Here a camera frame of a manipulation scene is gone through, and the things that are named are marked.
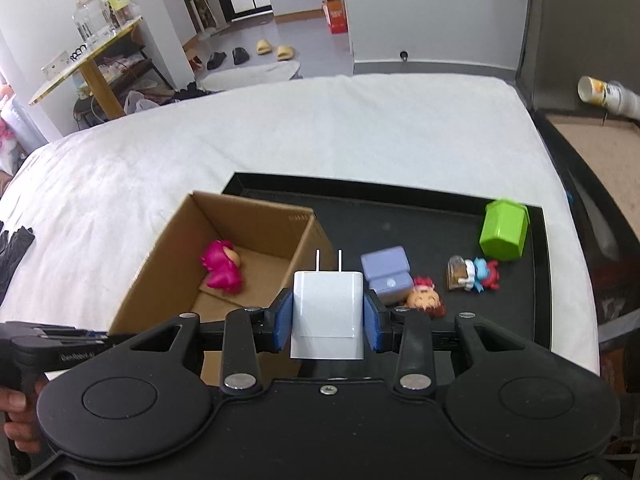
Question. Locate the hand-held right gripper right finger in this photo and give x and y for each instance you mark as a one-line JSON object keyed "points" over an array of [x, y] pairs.
{"points": [[373, 321]]}

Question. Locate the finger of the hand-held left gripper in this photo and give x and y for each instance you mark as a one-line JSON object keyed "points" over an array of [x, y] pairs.
{"points": [[75, 335]]}

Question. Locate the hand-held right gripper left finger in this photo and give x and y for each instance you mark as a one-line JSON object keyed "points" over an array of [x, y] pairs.
{"points": [[283, 321]]}

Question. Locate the white wall charger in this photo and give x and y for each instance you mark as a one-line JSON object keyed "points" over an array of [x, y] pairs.
{"points": [[327, 310]]}

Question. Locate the small purple toy device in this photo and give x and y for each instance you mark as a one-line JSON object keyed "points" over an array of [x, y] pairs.
{"points": [[382, 266]]}

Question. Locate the orange faced red haired figurine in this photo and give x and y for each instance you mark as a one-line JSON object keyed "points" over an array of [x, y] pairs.
{"points": [[425, 300]]}

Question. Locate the brown cardboard box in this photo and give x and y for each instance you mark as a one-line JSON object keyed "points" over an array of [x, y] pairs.
{"points": [[260, 225]]}

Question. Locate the black tray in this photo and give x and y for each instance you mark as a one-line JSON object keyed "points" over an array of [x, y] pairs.
{"points": [[400, 220]]}

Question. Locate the red crab blue figurine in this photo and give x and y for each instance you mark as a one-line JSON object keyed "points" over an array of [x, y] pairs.
{"points": [[482, 272]]}

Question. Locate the green plastic box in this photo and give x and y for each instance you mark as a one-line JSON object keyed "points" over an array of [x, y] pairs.
{"points": [[502, 232]]}

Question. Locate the person's left hand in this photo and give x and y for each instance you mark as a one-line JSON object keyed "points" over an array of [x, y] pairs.
{"points": [[22, 422]]}

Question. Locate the pink toy figurine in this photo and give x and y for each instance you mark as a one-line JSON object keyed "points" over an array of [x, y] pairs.
{"points": [[222, 266]]}

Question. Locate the dark cloth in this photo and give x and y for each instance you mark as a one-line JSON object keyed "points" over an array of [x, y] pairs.
{"points": [[12, 255]]}

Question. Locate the white bed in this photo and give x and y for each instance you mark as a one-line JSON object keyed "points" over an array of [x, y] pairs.
{"points": [[300, 130]]}

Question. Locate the white plastic bag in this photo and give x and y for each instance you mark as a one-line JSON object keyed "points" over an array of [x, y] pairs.
{"points": [[140, 102]]}

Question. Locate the white floor towel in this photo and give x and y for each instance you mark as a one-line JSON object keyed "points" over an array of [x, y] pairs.
{"points": [[250, 74]]}

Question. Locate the wooden table leg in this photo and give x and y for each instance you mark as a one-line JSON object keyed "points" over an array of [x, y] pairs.
{"points": [[100, 85]]}

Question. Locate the dark lower shelf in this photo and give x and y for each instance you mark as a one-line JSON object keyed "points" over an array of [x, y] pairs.
{"points": [[130, 72]]}

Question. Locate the small white box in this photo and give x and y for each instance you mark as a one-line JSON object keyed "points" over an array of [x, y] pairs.
{"points": [[55, 65]]}

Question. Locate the orange box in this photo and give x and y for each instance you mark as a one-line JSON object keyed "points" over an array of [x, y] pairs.
{"points": [[334, 15]]}

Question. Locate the clear glass jar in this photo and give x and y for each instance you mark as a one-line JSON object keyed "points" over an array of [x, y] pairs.
{"points": [[90, 17]]}

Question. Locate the white standing fan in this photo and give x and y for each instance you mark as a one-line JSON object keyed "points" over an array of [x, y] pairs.
{"points": [[197, 10]]}

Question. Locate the yellow label jar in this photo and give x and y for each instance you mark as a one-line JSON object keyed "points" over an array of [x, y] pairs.
{"points": [[120, 2]]}

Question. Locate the grey upholstered panel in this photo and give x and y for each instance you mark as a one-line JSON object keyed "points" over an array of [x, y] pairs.
{"points": [[565, 20]]}

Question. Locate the brown topped black frame furniture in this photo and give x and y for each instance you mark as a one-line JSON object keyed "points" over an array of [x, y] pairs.
{"points": [[600, 150]]}

